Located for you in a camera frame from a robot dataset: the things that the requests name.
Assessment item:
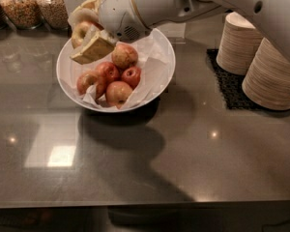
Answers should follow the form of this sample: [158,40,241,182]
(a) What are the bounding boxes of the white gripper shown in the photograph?
[68,0,151,65]

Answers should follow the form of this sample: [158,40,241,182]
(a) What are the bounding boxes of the yellow-red apple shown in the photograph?
[72,21,103,48]

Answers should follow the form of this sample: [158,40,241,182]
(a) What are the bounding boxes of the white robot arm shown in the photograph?
[93,0,290,62]

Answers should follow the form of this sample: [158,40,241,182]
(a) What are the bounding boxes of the back red apple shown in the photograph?
[111,43,138,70]

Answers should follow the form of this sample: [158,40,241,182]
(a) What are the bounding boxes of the middle hidden red apple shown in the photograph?
[95,61,121,87]

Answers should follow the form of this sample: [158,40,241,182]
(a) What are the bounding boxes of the left red apple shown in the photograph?
[76,72,98,95]

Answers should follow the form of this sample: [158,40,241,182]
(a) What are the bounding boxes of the white bowl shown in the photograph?
[55,27,177,114]

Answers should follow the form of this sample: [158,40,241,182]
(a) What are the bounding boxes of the front right red apple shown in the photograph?
[105,81,133,108]

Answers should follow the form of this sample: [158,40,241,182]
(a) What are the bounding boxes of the left paper bowl stack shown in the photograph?
[217,12,263,75]

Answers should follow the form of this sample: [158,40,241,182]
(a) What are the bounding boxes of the paper bowl stack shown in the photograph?
[217,12,263,75]
[242,38,290,110]

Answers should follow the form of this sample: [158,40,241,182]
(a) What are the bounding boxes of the right paper bowl stack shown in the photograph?
[242,38,290,110]

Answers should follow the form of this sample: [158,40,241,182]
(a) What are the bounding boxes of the right glass cereal jar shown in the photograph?
[37,0,69,30]

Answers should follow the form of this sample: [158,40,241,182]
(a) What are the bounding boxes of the white paper liner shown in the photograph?
[61,32,172,110]

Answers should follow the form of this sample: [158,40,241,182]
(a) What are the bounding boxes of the middle glass cereal jar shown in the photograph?
[0,0,42,29]

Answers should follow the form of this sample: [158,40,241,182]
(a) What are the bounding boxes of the black rubber mat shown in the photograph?
[207,49,262,110]

